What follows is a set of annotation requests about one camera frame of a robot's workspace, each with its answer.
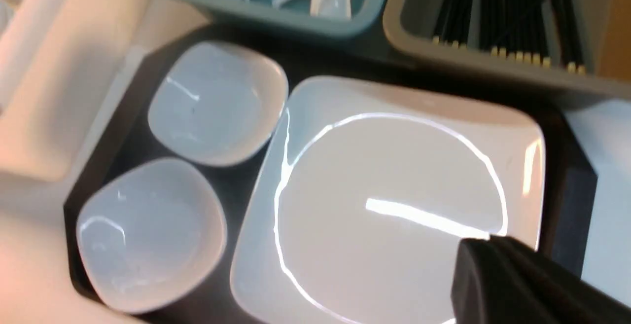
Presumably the white square rice plate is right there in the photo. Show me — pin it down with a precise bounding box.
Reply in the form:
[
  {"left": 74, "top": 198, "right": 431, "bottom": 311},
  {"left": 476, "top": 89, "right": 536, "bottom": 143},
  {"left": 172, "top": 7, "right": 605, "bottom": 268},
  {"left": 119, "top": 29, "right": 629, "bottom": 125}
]
[{"left": 230, "top": 76, "right": 546, "bottom": 324}]

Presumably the large white plastic tub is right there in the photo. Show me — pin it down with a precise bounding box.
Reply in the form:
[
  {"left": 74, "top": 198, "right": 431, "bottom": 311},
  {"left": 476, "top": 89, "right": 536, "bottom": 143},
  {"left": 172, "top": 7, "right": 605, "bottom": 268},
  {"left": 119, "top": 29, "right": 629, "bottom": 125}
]
[{"left": 0, "top": 0, "right": 149, "bottom": 182}]

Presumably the white bowl tray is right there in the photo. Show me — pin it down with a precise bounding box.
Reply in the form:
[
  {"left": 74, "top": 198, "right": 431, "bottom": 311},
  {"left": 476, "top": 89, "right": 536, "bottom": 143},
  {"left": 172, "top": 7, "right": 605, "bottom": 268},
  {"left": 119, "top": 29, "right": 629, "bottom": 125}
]
[
  {"left": 148, "top": 40, "right": 289, "bottom": 168},
  {"left": 75, "top": 157, "right": 228, "bottom": 315}
]

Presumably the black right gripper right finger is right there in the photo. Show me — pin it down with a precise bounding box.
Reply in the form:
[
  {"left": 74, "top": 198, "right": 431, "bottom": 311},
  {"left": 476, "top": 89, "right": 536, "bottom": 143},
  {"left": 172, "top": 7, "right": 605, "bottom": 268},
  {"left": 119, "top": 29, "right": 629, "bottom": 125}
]
[{"left": 491, "top": 236, "right": 631, "bottom": 324}]

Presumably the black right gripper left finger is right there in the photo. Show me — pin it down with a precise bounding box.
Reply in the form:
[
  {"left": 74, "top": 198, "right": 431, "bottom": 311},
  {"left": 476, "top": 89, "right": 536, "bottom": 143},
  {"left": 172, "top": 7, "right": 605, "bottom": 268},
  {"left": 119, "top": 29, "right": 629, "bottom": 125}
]
[{"left": 451, "top": 239, "right": 558, "bottom": 324}]

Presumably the brown grey plastic bin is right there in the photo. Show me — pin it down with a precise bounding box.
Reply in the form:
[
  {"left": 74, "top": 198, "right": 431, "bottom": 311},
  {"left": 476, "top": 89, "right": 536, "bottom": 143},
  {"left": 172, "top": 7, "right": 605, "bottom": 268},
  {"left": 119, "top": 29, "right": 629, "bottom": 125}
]
[{"left": 383, "top": 0, "right": 630, "bottom": 100}]

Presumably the bundle of black chopsticks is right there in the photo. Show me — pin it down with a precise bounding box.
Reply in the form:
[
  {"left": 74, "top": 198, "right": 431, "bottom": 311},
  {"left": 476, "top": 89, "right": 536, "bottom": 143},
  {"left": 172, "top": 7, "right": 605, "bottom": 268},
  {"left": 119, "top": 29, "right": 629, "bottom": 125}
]
[{"left": 432, "top": 0, "right": 587, "bottom": 75}]

